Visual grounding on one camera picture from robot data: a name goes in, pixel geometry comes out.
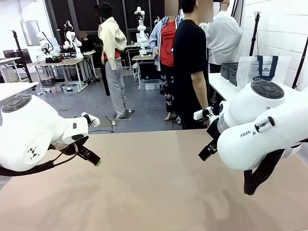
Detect person in red shirt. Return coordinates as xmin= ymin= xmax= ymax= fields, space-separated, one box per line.
xmin=149 ymin=0 xmax=182 ymax=125

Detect black tripod stand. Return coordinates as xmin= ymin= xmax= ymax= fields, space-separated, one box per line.
xmin=291 ymin=36 xmax=308 ymax=90
xmin=11 ymin=30 xmax=33 ymax=84
xmin=249 ymin=11 xmax=263 ymax=57

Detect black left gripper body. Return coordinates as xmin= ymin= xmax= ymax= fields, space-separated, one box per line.
xmin=49 ymin=136 xmax=90 ymax=156

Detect clear plastic storage bin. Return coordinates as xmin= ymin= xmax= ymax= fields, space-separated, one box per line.
xmin=62 ymin=83 xmax=81 ymax=94
xmin=139 ymin=78 xmax=161 ymax=91

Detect person in beige jacket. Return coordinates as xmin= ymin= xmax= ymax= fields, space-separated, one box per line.
xmin=93 ymin=1 xmax=132 ymax=119

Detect small robot pedestal table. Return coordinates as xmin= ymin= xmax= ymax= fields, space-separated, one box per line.
xmin=131 ymin=54 xmax=154 ymax=73

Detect translucent shopping bag navy handles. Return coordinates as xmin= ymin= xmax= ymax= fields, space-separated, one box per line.
xmin=236 ymin=55 xmax=292 ymax=88

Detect white background robot with cables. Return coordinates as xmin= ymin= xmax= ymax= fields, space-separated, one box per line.
xmin=63 ymin=30 xmax=84 ymax=60

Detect grey wall panel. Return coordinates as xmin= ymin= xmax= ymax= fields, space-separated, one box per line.
xmin=20 ymin=20 xmax=40 ymax=46

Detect wooden top desk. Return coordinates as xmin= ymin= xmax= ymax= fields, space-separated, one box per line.
xmin=27 ymin=58 xmax=97 ymax=92

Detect black equipment case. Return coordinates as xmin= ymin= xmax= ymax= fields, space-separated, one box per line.
xmin=138 ymin=62 xmax=161 ymax=80

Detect white side table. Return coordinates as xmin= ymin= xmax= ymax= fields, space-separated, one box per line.
xmin=0 ymin=81 xmax=39 ymax=102

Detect large black monitor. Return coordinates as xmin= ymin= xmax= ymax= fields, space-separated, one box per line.
xmin=16 ymin=49 xmax=32 ymax=64

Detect person in white shirt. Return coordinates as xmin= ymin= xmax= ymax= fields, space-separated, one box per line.
xmin=199 ymin=0 xmax=243 ymax=73

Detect seated person in black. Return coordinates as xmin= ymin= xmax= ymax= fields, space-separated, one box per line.
xmin=78 ymin=30 xmax=97 ymax=52

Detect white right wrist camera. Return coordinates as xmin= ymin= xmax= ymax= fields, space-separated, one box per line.
xmin=193 ymin=107 xmax=215 ymax=121

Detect person in black t-shirt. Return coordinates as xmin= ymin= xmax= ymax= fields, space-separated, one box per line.
xmin=172 ymin=0 xmax=211 ymax=130

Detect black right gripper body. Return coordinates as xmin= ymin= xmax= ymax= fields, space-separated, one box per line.
xmin=206 ymin=115 xmax=221 ymax=145

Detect white desk with monitors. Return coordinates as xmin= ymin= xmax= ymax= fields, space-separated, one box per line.
xmin=0 ymin=57 xmax=22 ymax=82

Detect grey storage crate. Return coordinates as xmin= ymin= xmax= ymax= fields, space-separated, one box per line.
xmin=39 ymin=76 xmax=56 ymax=88

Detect person's right forearm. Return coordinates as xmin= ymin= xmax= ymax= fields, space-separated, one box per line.
xmin=191 ymin=71 xmax=209 ymax=110

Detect left arm black cable sleeve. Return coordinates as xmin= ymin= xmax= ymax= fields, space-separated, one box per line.
xmin=0 ymin=141 xmax=80 ymax=177

